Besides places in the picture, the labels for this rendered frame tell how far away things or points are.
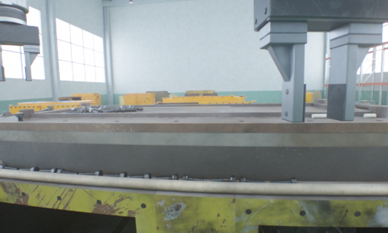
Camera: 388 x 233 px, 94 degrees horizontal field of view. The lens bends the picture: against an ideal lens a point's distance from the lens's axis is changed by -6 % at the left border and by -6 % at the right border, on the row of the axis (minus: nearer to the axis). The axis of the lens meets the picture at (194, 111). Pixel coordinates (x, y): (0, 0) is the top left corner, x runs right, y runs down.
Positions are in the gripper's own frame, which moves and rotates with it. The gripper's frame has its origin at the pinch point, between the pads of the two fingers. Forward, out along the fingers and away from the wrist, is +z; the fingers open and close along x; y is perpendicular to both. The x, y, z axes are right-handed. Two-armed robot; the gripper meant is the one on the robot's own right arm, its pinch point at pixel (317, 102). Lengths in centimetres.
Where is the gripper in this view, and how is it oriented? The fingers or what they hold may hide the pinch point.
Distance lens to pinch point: 24.9
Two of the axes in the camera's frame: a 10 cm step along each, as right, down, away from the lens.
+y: 0.0, 1.2, -9.9
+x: 10.0, -0.2, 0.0
